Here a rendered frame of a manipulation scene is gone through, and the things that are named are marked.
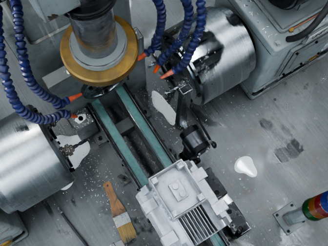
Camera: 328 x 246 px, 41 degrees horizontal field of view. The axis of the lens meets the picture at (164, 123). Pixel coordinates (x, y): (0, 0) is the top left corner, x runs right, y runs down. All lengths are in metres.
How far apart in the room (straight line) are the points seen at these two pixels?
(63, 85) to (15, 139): 0.20
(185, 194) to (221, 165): 0.39
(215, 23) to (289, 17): 0.21
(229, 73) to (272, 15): 0.20
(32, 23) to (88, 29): 0.33
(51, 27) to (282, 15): 0.63
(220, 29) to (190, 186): 0.44
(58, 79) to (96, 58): 0.25
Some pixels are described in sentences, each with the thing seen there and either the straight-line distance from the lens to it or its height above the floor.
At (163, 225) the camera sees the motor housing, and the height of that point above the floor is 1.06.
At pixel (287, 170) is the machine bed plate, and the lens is 1.53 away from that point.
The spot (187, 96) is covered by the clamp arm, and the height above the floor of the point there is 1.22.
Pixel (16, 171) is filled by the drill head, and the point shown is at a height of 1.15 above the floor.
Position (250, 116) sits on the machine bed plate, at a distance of 1.55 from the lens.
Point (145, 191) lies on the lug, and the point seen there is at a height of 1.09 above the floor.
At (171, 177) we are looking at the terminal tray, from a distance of 1.14.
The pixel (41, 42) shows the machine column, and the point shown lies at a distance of 1.25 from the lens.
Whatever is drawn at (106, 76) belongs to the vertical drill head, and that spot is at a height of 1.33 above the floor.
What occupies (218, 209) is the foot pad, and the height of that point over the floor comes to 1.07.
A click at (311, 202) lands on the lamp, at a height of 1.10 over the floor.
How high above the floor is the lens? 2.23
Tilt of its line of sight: 72 degrees down
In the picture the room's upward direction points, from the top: 3 degrees clockwise
